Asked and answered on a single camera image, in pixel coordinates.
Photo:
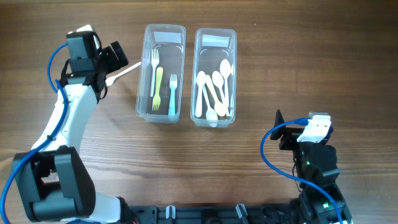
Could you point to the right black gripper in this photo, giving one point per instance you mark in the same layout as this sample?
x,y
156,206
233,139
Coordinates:
x,y
288,140

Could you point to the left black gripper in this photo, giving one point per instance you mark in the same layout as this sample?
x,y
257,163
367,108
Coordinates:
x,y
109,59

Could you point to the white fork long handle top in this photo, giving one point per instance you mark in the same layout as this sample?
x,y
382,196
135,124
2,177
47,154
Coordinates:
x,y
111,80

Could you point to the yellow plastic spoon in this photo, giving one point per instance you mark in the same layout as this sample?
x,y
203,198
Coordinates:
x,y
218,106

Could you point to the white spoon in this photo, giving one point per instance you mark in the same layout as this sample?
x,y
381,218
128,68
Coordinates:
x,y
218,81
225,70
211,115

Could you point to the yellow plastic fork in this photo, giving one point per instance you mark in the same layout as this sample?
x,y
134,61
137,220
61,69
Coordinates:
x,y
156,99

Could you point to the white fork thick handle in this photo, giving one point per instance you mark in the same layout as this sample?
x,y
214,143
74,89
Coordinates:
x,y
173,83

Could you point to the white spoon horizontal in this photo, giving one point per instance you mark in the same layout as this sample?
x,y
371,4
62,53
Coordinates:
x,y
201,80

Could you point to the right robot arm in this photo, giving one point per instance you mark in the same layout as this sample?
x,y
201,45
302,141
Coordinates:
x,y
315,170

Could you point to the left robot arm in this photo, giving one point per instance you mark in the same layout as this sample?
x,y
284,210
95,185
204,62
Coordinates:
x,y
53,182

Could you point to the left clear plastic container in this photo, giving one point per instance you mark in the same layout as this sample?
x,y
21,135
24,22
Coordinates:
x,y
160,87

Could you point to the clear plastic container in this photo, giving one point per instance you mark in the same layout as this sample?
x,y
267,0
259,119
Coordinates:
x,y
213,102
160,87

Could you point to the right clear plastic container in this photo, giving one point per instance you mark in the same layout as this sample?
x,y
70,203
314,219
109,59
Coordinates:
x,y
213,102

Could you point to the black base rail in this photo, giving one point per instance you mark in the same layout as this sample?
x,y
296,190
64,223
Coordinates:
x,y
273,213

